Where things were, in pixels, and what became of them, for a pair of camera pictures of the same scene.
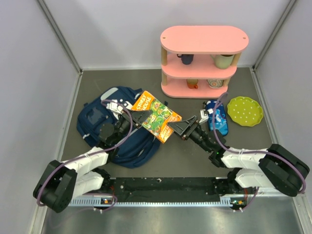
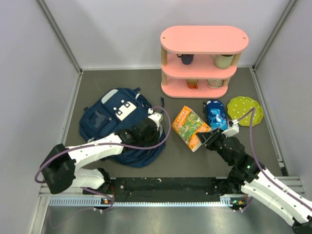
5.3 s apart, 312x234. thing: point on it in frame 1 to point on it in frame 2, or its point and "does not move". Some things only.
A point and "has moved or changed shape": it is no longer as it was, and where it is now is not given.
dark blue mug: x=186 y=59 does not move
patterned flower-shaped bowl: x=215 y=83 does not move
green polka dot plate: x=244 y=111 does not move
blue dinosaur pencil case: x=220 y=121 does not move
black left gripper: x=140 y=116 to x=156 y=133
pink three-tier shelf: x=198 y=61 does not move
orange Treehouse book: x=157 y=122 has moved or changed shape
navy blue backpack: x=138 y=148 has moved or changed shape
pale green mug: x=223 y=61 does not move
